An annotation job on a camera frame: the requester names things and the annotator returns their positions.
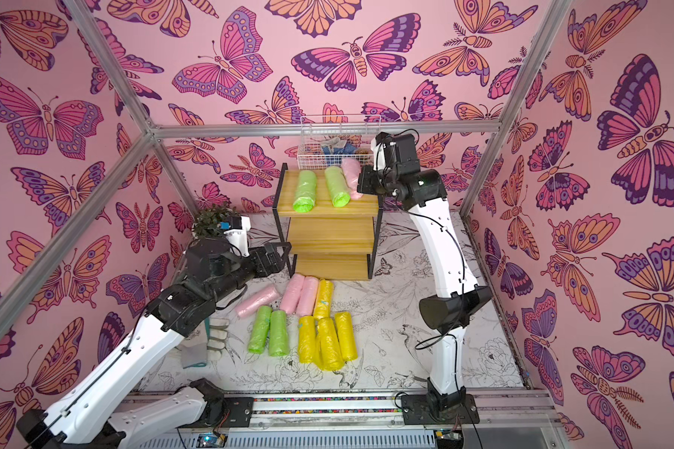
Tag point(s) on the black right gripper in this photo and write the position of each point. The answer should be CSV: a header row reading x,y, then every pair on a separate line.
x,y
368,181

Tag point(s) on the yellow roll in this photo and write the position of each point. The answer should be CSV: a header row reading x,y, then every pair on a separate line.
x,y
308,340
346,336
324,299
330,355

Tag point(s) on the potted green plant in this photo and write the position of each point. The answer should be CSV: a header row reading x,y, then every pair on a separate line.
x,y
215,221

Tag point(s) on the white wire basket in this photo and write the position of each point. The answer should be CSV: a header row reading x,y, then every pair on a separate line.
x,y
326,140

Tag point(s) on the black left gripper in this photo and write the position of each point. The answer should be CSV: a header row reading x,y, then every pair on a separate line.
x,y
274,266

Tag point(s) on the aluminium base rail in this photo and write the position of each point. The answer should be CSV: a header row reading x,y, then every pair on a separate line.
x,y
501,418

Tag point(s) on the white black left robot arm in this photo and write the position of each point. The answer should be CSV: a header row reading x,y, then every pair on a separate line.
x,y
88,415

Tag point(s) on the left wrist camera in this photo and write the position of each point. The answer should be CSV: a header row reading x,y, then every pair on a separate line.
x,y
236,230

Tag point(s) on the white green work glove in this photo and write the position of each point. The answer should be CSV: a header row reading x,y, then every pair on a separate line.
x,y
205,344

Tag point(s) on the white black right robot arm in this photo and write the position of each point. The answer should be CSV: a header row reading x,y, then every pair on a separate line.
x,y
397,173

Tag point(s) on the wooden three-tier shelf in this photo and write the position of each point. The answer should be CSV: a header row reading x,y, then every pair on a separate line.
x,y
338,244

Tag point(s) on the pink roll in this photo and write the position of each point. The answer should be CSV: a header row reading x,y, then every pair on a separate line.
x,y
264,297
292,294
307,300
351,168

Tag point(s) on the green roll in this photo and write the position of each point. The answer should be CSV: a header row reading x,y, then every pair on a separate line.
x,y
337,187
260,330
305,192
278,334

